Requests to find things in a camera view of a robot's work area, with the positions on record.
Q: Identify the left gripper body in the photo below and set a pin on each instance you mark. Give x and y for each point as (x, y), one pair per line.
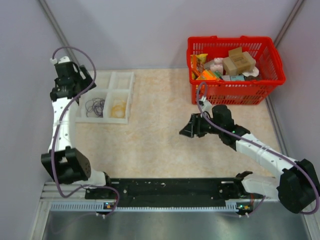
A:
(79, 79)

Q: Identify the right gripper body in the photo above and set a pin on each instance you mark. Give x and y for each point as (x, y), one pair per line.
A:
(204, 126)

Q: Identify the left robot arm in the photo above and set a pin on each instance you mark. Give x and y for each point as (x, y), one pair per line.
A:
(63, 161)

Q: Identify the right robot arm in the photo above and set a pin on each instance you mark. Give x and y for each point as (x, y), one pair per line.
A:
(294, 183)

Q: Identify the white foam compartment tray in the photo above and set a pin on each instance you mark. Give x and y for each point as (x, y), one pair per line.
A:
(110, 101)

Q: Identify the orange snack packet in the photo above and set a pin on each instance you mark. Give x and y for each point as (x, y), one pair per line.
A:
(207, 75)

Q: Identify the pink white package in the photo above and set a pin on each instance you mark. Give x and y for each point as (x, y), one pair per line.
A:
(216, 65)

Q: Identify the yellow snack bag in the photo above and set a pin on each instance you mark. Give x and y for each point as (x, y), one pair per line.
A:
(197, 63)

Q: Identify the brown cardboard box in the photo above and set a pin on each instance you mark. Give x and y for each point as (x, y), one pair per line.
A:
(238, 65)

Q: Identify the small open cardboard box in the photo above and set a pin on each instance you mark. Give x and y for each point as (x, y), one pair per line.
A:
(233, 53)

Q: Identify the red plastic shopping basket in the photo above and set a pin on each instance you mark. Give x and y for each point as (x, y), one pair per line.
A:
(248, 88)

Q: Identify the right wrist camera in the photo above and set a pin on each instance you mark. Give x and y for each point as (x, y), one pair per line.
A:
(205, 105)

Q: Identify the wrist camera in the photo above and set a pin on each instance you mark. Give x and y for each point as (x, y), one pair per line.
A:
(205, 105)
(64, 59)

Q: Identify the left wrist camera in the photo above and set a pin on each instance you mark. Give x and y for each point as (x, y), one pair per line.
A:
(64, 59)

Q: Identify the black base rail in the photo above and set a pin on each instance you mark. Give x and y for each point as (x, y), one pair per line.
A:
(171, 192)

